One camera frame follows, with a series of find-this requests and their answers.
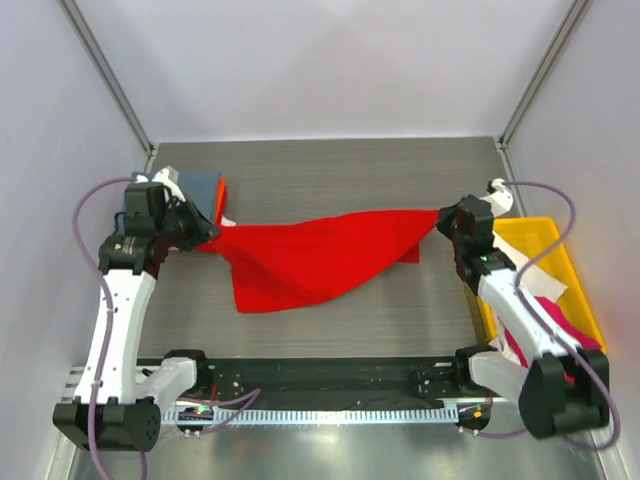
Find magenta t shirt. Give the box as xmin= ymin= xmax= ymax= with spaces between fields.
xmin=502 ymin=296 xmax=602 ymax=369

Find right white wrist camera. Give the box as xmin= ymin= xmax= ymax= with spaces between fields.
xmin=481 ymin=178 xmax=514 ymax=217

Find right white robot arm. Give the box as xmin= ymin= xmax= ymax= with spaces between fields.
xmin=436 ymin=195 xmax=611 ymax=439

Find right aluminium frame post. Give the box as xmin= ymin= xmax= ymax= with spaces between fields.
xmin=494 ymin=0 xmax=594 ymax=149

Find white t shirt in bin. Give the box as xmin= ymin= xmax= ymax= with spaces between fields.
xmin=489 ymin=232 xmax=567 ymax=366

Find aluminium frame post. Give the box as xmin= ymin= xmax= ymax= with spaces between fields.
xmin=58 ymin=0 xmax=154 ymax=157
xmin=494 ymin=0 xmax=594 ymax=149

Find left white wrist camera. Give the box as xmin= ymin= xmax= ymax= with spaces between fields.
xmin=152 ymin=166 xmax=185 ymax=201

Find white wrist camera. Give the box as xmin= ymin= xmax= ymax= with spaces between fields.
xmin=481 ymin=178 xmax=514 ymax=217
xmin=152 ymin=166 xmax=185 ymax=201

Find red t shirt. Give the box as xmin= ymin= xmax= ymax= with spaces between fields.
xmin=197 ymin=209 xmax=438 ymax=314

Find yellow plastic bin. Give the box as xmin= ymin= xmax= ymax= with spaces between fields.
xmin=467 ymin=215 xmax=608 ymax=357

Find left aluminium frame post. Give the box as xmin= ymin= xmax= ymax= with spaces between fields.
xmin=58 ymin=0 xmax=154 ymax=157

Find folded orange t shirt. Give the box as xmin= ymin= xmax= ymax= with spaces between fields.
xmin=213 ymin=176 xmax=228 ymax=225

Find slotted cable duct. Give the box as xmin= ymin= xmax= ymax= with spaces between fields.
xmin=161 ymin=405 xmax=459 ymax=428

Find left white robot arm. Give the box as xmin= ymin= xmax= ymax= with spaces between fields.
xmin=52 ymin=176 xmax=219 ymax=453

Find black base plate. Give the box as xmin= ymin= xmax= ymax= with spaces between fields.
xmin=170 ymin=357 xmax=494 ymax=436

